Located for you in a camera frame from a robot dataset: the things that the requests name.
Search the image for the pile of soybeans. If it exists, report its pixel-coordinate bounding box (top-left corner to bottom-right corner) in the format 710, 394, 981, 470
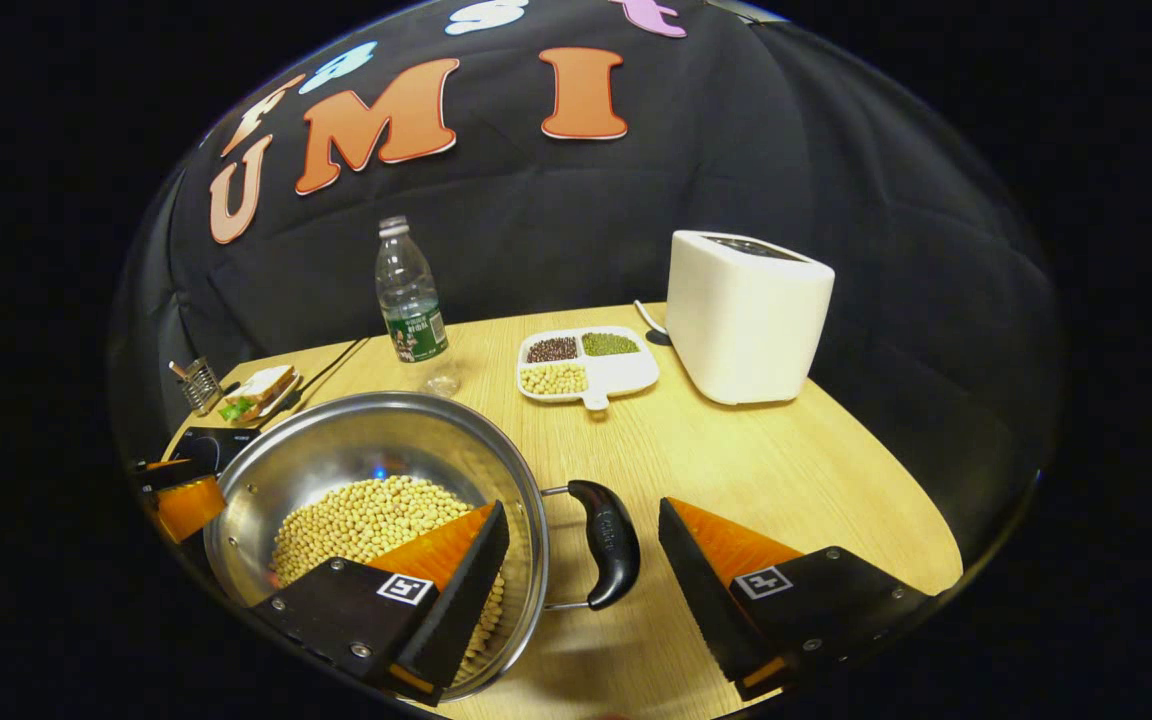
271, 475, 507, 691

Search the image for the white toaster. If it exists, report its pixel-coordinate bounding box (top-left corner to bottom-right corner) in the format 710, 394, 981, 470
666, 230, 835, 406

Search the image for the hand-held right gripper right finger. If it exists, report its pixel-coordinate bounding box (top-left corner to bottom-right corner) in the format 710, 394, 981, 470
658, 496, 938, 702

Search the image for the clear plastic water bottle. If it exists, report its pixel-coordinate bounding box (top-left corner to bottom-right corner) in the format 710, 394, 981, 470
376, 215, 462, 396

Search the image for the white divided tray with beans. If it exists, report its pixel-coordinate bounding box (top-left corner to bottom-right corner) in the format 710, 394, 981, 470
516, 325, 660, 411

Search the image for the metal mesh utensil holder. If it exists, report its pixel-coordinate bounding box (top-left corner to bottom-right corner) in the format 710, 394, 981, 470
171, 357, 227, 416

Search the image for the black power cable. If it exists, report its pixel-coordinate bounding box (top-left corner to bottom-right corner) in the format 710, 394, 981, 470
286, 338, 372, 411

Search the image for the black induction cooktop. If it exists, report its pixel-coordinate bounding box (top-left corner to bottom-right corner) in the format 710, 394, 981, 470
171, 427, 262, 476

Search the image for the stainless steel pot black handle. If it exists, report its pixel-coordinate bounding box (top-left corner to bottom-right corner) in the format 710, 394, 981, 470
204, 392, 642, 701

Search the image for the sandwich with lettuce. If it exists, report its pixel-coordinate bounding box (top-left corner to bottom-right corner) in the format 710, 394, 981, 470
219, 365, 297, 421

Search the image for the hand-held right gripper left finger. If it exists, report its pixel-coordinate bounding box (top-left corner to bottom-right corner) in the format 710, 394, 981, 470
251, 500, 512, 707

